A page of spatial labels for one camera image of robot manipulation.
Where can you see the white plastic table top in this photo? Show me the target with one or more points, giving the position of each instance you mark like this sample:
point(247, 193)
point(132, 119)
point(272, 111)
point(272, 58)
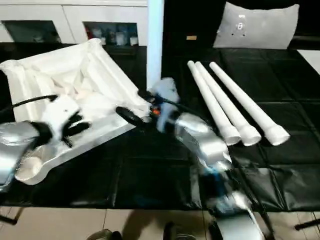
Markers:
point(65, 75)

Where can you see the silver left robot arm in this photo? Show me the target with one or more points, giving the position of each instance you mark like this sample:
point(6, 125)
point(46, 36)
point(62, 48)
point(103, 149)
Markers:
point(17, 150)

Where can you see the small white jar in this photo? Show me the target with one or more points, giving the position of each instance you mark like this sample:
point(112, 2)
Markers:
point(133, 40)

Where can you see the small red bottle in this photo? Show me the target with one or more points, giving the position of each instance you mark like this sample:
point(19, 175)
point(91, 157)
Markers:
point(90, 34)

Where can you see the black box with yellow label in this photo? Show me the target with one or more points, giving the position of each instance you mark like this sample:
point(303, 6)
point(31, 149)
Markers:
point(192, 22)

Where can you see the dark grey robot foot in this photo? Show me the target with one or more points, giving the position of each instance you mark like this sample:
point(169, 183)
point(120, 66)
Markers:
point(177, 234)
point(104, 234)

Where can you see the white cabinet with glass doors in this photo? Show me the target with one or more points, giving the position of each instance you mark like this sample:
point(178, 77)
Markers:
point(60, 15)

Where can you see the white plastic bag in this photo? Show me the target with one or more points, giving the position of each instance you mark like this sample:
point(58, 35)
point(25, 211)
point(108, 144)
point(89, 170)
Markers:
point(257, 27)

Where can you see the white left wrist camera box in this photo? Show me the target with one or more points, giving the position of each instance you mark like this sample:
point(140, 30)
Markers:
point(62, 116)

